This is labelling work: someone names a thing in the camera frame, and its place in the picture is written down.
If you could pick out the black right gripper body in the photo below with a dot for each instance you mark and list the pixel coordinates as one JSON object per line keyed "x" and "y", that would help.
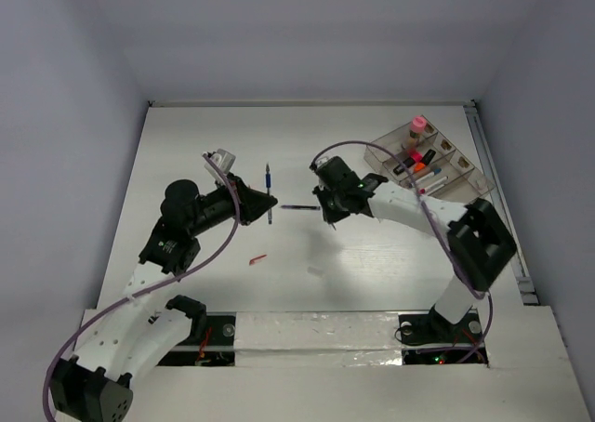
{"x": 339, "y": 195}

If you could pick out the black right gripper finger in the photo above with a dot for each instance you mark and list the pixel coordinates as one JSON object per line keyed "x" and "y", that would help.
{"x": 369, "y": 183}
{"x": 332, "y": 203}

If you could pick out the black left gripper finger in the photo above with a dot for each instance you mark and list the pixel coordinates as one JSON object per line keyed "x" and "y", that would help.
{"x": 255, "y": 204}
{"x": 243, "y": 190}

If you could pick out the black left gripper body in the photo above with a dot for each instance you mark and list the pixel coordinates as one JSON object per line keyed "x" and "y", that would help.
{"x": 218, "y": 208}

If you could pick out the blue ballpoint pen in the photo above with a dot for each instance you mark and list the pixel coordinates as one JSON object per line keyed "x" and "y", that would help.
{"x": 268, "y": 190}

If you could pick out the pink cap black highlighter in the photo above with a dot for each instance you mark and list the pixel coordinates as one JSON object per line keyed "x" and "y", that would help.
{"x": 410, "y": 160}

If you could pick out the red cap white marker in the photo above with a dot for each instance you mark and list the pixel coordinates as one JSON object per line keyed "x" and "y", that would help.
{"x": 436, "y": 185}

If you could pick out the orange cap black highlighter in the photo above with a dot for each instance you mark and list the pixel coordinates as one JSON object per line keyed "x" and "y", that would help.
{"x": 425, "y": 160}

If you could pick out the blue cap white marker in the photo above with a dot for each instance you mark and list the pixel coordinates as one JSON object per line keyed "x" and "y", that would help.
{"x": 431, "y": 174}

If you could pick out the pink cap sticker bottle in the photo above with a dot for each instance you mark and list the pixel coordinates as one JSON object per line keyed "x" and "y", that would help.
{"x": 416, "y": 129}

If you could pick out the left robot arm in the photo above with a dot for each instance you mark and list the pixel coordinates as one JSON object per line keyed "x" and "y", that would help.
{"x": 132, "y": 335}

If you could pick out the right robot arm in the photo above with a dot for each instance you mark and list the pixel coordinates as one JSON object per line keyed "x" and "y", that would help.
{"x": 473, "y": 236}

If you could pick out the purple gel pen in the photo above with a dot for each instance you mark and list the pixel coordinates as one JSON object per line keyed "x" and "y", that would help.
{"x": 300, "y": 207}

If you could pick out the red pen cap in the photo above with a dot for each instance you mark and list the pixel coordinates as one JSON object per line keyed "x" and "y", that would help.
{"x": 256, "y": 260}

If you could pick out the clear acrylic organizer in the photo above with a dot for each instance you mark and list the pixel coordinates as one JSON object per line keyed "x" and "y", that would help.
{"x": 466, "y": 181}

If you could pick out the white foam front board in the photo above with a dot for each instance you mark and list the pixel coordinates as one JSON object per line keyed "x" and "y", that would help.
{"x": 313, "y": 366}

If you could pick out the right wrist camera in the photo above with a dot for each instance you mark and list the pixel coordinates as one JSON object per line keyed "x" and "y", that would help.
{"x": 319, "y": 162}

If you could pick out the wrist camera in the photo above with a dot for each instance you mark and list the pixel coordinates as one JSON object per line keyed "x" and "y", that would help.
{"x": 319, "y": 162}
{"x": 219, "y": 161}

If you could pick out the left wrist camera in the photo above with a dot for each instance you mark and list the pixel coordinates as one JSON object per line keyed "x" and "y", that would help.
{"x": 219, "y": 161}

